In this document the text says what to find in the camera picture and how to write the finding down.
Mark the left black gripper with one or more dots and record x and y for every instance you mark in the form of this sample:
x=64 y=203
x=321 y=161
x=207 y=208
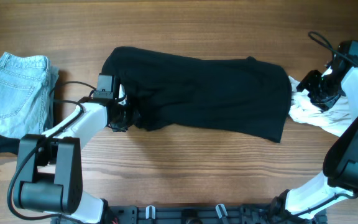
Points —
x=134 y=117

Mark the white crumpled shirt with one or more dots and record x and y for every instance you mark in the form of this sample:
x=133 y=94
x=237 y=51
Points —
x=335 y=120

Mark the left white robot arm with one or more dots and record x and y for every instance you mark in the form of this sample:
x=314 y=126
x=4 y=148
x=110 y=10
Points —
x=48 y=181

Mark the light blue denim jeans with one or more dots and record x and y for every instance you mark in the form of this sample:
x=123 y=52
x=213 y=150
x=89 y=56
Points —
x=26 y=105

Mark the black t-shirt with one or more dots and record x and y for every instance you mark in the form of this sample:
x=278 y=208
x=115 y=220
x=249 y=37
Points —
x=242 y=95

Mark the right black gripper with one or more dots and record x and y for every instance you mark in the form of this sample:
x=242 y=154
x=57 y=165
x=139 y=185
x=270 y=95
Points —
x=307 y=84

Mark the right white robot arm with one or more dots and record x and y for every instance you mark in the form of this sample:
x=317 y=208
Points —
x=338 y=179

